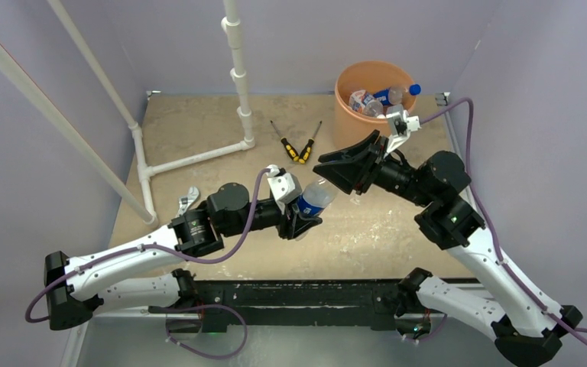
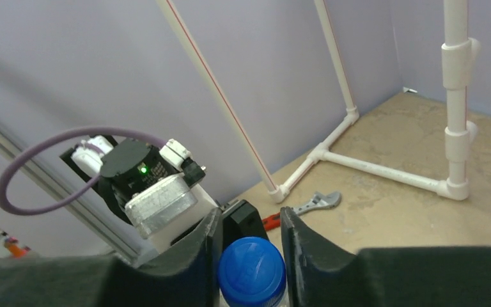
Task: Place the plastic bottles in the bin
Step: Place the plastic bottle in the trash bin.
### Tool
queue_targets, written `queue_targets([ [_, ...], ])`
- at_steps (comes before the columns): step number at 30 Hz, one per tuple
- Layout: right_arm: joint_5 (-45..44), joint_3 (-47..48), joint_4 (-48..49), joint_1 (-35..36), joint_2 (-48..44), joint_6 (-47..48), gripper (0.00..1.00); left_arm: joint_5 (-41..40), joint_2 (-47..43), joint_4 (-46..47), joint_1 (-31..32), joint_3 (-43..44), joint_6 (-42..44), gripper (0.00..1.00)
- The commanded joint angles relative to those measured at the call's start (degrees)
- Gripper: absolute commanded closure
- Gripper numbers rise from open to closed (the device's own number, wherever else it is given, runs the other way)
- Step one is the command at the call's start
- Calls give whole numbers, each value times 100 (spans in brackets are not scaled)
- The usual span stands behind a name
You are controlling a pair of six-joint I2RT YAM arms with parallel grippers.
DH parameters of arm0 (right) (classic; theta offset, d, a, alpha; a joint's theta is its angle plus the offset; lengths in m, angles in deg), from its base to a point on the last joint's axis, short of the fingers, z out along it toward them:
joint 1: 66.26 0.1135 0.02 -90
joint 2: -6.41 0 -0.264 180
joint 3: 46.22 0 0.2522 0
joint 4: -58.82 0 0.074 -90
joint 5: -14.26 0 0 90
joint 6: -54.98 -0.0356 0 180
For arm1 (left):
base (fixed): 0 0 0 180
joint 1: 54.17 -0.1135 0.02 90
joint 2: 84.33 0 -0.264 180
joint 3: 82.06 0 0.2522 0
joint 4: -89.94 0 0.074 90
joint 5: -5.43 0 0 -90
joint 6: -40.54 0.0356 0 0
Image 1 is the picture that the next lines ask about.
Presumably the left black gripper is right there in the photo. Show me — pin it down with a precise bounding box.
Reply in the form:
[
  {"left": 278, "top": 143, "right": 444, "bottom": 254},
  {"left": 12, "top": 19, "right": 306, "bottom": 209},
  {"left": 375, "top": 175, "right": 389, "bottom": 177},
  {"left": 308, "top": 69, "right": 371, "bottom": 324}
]
[{"left": 222, "top": 194, "right": 322, "bottom": 239}]

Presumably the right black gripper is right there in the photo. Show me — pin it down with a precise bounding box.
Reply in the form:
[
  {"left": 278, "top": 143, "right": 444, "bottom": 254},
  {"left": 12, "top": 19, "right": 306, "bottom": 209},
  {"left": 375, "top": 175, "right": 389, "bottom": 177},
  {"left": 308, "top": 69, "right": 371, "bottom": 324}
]
[{"left": 315, "top": 128, "right": 434, "bottom": 207}]

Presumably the Pepsi bottle blue label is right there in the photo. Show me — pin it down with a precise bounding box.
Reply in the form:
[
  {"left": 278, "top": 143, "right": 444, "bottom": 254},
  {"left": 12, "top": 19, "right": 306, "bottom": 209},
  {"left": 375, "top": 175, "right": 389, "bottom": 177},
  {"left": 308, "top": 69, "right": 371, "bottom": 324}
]
[
  {"left": 373, "top": 83, "right": 422, "bottom": 106},
  {"left": 298, "top": 178, "right": 339, "bottom": 216}
]

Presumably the small blue label bottle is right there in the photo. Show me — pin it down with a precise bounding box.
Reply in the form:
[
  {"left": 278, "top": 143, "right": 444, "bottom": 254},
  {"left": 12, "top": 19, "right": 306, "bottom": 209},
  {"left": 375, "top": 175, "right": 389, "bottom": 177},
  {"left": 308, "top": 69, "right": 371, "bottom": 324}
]
[{"left": 348, "top": 89, "right": 385, "bottom": 119}]

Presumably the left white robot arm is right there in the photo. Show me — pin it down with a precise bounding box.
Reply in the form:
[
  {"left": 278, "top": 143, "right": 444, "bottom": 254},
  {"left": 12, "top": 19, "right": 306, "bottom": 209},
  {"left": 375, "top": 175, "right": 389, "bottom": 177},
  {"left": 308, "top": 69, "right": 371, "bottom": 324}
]
[{"left": 41, "top": 177, "right": 329, "bottom": 330}]

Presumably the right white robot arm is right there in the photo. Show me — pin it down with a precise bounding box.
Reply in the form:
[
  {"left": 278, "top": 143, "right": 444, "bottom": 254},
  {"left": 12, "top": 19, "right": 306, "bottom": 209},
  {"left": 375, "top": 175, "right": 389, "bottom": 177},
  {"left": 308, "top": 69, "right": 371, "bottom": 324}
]
[{"left": 313, "top": 131, "right": 582, "bottom": 366}]

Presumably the orange plastic bin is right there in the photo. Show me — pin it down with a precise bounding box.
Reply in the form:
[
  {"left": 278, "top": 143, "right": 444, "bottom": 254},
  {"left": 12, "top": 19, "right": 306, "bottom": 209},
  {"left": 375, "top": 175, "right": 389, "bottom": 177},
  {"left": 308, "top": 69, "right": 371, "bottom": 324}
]
[{"left": 332, "top": 60, "right": 415, "bottom": 149}]

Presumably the right yellow black screwdriver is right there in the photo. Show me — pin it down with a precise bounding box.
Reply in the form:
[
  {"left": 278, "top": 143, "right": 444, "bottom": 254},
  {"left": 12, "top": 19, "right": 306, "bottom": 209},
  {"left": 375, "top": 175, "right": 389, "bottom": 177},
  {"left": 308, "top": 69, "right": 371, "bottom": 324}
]
[{"left": 298, "top": 121, "right": 323, "bottom": 164}]

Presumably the yellow black screwdriver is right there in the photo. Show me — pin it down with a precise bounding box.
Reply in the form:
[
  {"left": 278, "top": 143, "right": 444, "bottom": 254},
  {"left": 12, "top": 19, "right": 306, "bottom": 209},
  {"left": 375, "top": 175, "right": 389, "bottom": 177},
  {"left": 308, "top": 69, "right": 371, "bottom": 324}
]
[
  {"left": 298, "top": 121, "right": 323, "bottom": 164},
  {"left": 270, "top": 120, "right": 300, "bottom": 162}
]

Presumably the left yellow black screwdriver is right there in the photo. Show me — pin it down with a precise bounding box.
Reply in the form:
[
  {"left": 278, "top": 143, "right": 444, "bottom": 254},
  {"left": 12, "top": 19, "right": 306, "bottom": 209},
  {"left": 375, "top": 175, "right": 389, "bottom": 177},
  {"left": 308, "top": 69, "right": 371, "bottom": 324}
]
[{"left": 270, "top": 120, "right": 300, "bottom": 162}]

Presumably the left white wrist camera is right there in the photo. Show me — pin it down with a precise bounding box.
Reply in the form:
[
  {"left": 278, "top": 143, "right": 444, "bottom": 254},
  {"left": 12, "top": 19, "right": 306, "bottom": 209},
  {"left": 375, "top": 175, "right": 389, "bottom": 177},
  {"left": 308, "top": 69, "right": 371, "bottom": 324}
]
[{"left": 267, "top": 164, "right": 303, "bottom": 208}]

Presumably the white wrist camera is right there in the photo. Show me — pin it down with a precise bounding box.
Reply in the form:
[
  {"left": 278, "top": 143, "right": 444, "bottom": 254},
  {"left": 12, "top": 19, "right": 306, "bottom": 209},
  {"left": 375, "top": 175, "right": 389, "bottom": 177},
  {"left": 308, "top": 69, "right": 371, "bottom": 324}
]
[
  {"left": 385, "top": 105, "right": 420, "bottom": 155},
  {"left": 267, "top": 164, "right": 303, "bottom": 208}
]

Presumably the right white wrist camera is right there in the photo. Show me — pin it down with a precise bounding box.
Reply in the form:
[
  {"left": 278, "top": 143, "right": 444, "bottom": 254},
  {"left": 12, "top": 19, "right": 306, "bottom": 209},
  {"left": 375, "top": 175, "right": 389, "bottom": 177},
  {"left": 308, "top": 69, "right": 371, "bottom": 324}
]
[{"left": 385, "top": 105, "right": 420, "bottom": 155}]

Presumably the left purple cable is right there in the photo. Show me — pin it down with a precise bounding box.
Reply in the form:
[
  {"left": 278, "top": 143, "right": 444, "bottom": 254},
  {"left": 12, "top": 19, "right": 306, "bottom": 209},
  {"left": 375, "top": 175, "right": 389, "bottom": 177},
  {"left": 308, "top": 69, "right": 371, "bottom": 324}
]
[{"left": 24, "top": 168, "right": 274, "bottom": 324}]

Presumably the aluminium frame rail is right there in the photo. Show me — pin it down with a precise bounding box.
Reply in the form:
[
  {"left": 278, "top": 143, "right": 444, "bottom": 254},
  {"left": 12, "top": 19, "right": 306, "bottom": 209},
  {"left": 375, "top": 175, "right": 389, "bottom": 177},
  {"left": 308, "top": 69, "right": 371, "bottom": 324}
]
[{"left": 434, "top": 92, "right": 450, "bottom": 108}]

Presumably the red handled adjustable wrench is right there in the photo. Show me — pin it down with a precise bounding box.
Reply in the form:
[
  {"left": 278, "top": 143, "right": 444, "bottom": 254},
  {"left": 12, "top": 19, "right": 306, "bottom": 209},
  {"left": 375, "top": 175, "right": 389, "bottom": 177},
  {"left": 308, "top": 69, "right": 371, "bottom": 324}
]
[{"left": 177, "top": 186, "right": 200, "bottom": 216}]

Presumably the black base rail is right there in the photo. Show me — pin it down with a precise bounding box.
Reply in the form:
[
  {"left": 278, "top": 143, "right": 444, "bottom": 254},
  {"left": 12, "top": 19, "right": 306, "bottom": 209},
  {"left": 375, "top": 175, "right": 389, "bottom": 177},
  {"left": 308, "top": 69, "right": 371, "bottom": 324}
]
[{"left": 196, "top": 279, "right": 423, "bottom": 333}]

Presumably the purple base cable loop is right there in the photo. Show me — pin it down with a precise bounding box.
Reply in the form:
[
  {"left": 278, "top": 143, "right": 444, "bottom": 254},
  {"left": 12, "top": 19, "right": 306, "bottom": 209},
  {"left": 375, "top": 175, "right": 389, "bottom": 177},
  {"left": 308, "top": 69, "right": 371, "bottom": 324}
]
[{"left": 164, "top": 303, "right": 249, "bottom": 361}]

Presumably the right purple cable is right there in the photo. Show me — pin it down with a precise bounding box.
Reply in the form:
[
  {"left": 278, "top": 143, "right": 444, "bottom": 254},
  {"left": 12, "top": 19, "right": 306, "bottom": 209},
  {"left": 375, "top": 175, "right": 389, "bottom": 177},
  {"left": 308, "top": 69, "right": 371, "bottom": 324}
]
[{"left": 420, "top": 97, "right": 587, "bottom": 348}]

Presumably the white PVC pipe frame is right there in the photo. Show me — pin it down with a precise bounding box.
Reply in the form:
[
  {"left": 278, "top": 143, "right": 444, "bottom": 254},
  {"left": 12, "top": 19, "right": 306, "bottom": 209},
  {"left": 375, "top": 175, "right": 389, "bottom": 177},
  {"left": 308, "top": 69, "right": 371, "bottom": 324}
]
[{"left": 0, "top": 1, "right": 255, "bottom": 227}]

